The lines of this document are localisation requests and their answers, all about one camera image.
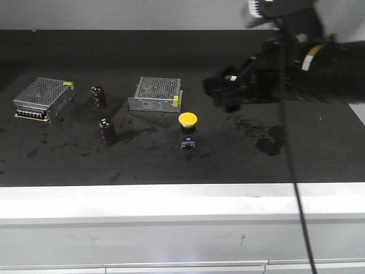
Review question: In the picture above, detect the mesh power supply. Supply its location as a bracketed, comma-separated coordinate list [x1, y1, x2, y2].
[13, 77, 77, 123]
[128, 76, 183, 113]

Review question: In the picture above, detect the yellow mushroom push button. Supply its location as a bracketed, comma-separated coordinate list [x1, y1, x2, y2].
[178, 112, 198, 150]

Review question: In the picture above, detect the left mesh power supply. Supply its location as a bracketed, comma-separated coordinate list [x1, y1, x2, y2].
[13, 77, 77, 123]

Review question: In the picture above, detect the front brown capacitor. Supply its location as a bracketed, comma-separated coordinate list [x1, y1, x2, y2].
[99, 118, 116, 144]

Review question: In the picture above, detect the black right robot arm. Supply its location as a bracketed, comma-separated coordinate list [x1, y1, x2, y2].
[203, 1, 364, 111]

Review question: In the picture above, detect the white cabinet drawer front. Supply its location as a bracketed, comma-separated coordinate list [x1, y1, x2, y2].
[0, 219, 365, 274]

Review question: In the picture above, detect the black hanging cable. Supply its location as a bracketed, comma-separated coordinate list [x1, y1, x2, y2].
[275, 17, 319, 274]

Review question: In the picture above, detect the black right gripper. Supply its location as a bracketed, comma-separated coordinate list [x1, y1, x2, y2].
[202, 38, 297, 113]

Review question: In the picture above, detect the rear brown capacitor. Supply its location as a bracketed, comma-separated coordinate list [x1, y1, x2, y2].
[90, 86, 107, 109]

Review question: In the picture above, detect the right mesh power supply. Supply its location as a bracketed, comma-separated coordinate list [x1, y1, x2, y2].
[128, 76, 183, 113]

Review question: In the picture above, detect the brown capacitor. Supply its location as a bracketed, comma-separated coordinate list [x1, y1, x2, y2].
[90, 86, 107, 109]
[99, 118, 116, 144]

